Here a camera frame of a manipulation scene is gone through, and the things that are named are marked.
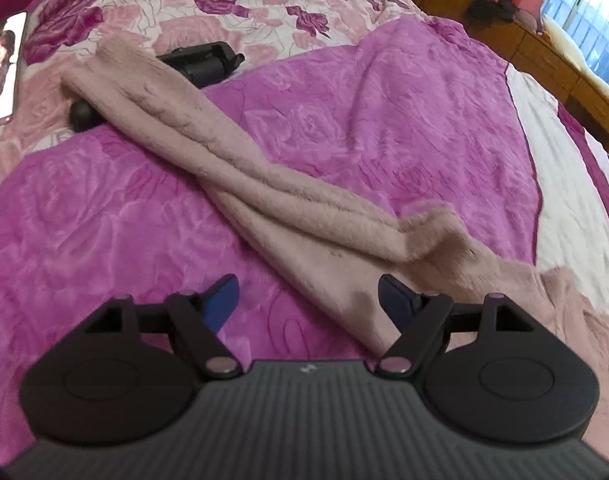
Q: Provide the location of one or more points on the window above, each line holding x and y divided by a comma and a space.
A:
589, 5

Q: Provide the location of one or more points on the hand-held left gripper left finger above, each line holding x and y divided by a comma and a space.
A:
222, 305

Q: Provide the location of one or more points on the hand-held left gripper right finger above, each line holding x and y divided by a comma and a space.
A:
397, 302

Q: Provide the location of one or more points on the magenta floral bed blanket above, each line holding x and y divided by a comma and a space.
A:
384, 110

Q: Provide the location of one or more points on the purple plush toy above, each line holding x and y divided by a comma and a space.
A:
529, 22

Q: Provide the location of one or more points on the long wooden cabinet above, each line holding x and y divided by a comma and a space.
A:
539, 57

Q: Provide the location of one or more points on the black selfie stick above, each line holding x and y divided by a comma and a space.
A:
204, 62

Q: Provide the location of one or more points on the white plush goose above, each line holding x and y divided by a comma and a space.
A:
569, 52

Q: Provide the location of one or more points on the black cloth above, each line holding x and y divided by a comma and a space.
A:
489, 10

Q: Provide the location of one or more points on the pink knitted sweater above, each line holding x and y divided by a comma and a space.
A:
264, 190

